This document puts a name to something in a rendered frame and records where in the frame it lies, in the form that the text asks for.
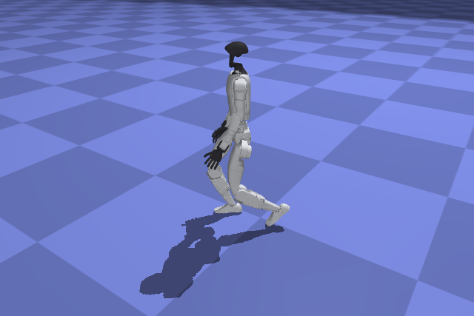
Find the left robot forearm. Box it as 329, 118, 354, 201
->
219, 114, 241, 151

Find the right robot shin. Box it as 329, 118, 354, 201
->
206, 172, 235, 207

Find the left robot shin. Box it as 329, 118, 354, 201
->
234, 189, 280, 213

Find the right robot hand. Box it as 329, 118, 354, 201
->
212, 120, 228, 143

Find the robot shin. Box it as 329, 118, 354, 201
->
206, 172, 235, 207
234, 189, 280, 213

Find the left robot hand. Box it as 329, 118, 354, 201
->
204, 141, 229, 170

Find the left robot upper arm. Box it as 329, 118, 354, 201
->
233, 78, 247, 123

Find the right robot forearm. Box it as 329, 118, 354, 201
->
224, 110, 230, 128

